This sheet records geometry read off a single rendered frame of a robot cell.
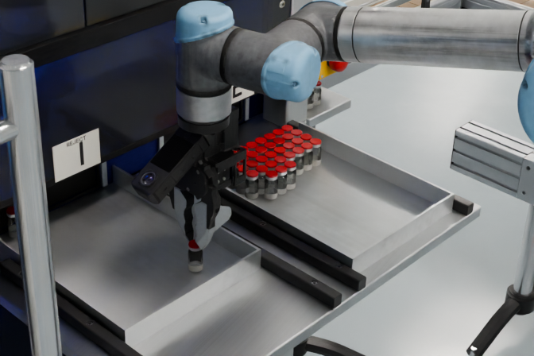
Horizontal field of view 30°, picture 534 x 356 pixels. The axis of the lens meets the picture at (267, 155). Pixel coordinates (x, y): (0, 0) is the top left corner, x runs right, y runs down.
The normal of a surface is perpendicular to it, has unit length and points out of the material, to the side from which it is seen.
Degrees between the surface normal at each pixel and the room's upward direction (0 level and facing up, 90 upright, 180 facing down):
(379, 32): 66
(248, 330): 0
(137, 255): 0
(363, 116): 0
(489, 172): 90
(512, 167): 90
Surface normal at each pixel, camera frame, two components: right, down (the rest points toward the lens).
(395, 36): -0.50, 0.01
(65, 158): 0.73, 0.36
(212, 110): 0.32, 0.49
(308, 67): 0.87, 0.27
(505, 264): 0.03, -0.86
